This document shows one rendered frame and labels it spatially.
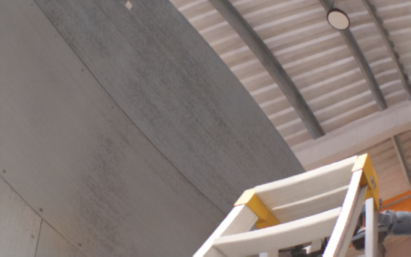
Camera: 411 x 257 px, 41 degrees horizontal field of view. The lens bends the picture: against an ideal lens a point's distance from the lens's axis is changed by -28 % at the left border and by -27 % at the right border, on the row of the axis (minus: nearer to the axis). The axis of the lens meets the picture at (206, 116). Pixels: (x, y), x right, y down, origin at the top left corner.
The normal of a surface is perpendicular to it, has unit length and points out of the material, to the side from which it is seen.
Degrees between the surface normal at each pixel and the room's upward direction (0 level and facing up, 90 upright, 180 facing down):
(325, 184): 180
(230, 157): 90
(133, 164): 90
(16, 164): 90
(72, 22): 90
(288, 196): 180
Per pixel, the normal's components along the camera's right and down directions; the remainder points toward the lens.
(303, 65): -0.12, 0.72
